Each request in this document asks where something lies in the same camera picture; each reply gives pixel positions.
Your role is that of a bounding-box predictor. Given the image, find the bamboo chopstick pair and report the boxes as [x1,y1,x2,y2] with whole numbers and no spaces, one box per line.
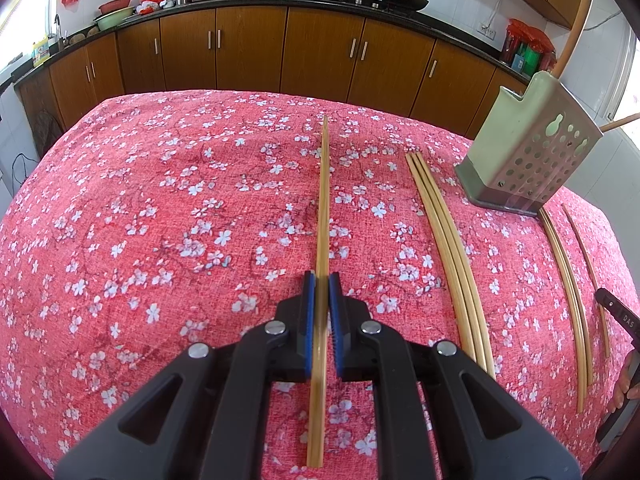
[539,207,594,387]
[538,207,587,413]

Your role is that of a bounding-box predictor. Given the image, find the brown lower kitchen cabinets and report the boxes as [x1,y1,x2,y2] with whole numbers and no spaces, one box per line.
[15,6,526,138]

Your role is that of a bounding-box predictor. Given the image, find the person's right hand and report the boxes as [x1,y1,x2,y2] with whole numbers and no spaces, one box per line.
[606,351,640,413]

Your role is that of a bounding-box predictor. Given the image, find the perforated metal utensil holder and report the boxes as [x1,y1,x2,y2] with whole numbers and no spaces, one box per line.
[456,72,603,216]

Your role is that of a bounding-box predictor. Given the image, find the red bag with bottles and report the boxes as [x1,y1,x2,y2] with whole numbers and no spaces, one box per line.
[499,18,556,77]

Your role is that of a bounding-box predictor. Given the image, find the red white items on counter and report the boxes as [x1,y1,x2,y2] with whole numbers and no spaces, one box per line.
[136,0,176,15]

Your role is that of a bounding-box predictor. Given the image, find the green basin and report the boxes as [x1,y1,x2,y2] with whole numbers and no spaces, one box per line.
[94,6,134,32]

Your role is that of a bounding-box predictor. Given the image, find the yellow dish soap bottle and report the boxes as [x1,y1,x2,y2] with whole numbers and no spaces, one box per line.
[32,37,50,67]

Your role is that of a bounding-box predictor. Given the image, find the red basin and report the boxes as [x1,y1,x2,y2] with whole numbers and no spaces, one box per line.
[99,0,131,15]

